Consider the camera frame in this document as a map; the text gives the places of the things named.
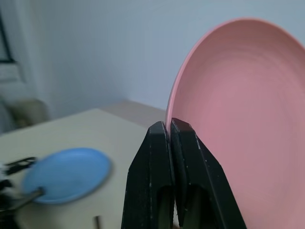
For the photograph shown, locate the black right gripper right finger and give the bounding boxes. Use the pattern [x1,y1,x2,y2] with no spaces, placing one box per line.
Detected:
[170,118,247,229]

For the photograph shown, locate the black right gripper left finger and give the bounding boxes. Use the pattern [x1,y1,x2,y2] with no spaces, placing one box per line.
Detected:
[121,121,176,229]

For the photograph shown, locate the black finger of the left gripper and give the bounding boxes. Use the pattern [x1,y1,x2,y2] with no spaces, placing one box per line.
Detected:
[4,156,38,174]
[13,187,46,208]

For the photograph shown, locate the blue plate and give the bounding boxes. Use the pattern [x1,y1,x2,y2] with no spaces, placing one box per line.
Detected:
[20,147,112,205]

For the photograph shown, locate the pink plate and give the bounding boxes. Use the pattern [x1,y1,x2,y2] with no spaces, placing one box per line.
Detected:
[165,17,305,229]

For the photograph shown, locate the brown cardboard box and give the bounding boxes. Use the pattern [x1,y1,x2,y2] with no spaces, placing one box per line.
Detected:
[8,98,50,128]

